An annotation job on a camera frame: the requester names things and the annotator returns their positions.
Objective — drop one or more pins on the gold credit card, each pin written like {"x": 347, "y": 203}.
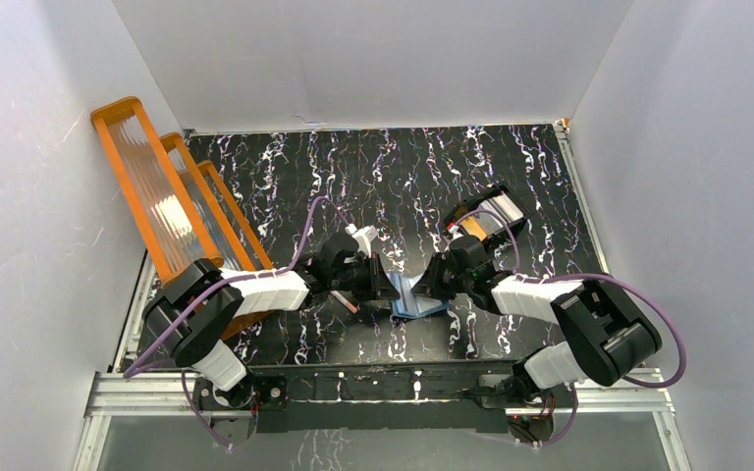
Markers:
{"x": 471, "y": 226}

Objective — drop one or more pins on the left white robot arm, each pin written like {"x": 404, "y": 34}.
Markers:
{"x": 189, "y": 315}

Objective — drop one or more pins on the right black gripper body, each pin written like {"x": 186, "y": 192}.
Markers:
{"x": 445, "y": 280}

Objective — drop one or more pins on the black card box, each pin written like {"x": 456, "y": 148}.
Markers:
{"x": 499, "y": 231}

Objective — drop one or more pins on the white credit card stack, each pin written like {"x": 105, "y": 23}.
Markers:
{"x": 505, "y": 207}

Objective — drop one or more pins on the white pink pen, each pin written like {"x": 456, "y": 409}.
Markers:
{"x": 349, "y": 305}

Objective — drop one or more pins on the blue leather card holder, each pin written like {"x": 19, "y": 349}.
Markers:
{"x": 410, "y": 306}

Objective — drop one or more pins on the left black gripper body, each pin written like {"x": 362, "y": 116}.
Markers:
{"x": 374, "y": 277}

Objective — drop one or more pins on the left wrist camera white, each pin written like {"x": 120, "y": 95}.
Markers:
{"x": 364, "y": 237}

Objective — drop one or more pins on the orange tiered organizer rack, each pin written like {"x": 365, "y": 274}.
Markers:
{"x": 182, "y": 208}

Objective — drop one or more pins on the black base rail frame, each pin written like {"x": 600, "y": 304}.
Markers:
{"x": 397, "y": 396}

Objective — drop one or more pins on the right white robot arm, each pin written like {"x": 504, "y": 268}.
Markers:
{"x": 605, "y": 333}

